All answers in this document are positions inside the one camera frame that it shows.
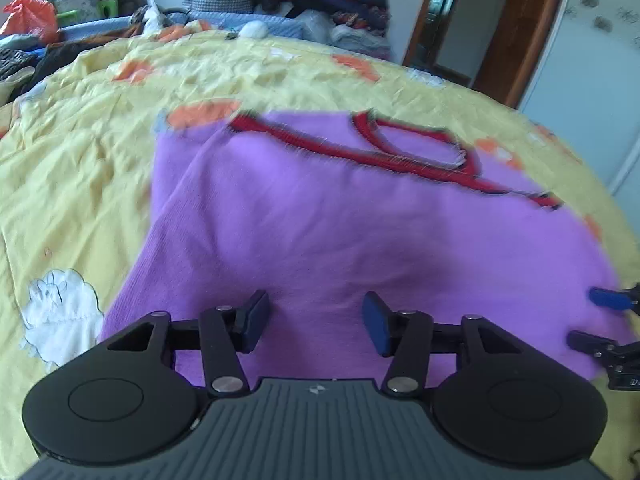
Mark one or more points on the green plastic stool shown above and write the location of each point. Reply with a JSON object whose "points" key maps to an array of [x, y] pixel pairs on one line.
{"points": [[106, 9]]}

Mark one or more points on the dark striped clothes heap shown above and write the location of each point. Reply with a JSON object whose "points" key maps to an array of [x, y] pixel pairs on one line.
{"points": [[20, 55]]}

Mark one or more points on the brown wooden door frame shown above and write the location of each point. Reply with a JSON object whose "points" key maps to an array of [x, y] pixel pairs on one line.
{"points": [[491, 46]]}

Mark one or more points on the white fluffy ball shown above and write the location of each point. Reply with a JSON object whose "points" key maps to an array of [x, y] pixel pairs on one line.
{"points": [[254, 30]]}

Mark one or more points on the purple knit sweater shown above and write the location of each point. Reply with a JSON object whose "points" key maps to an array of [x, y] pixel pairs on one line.
{"points": [[317, 209]]}

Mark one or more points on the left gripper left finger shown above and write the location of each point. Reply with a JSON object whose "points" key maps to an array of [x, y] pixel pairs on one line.
{"points": [[139, 392]]}

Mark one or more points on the yellow patterned quilt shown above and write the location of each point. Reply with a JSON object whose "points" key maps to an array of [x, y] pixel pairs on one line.
{"points": [[76, 156]]}

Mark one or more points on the orange plastic bag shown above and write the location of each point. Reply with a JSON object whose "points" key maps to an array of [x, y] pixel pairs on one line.
{"points": [[31, 17]]}

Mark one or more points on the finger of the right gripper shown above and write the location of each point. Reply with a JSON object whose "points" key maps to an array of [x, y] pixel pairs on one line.
{"points": [[618, 300], [607, 351]]}

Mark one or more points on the pile of folded clothes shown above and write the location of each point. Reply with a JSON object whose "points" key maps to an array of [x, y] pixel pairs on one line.
{"points": [[358, 26]]}

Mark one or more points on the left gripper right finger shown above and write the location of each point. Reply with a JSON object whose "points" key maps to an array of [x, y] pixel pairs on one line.
{"points": [[488, 391]]}

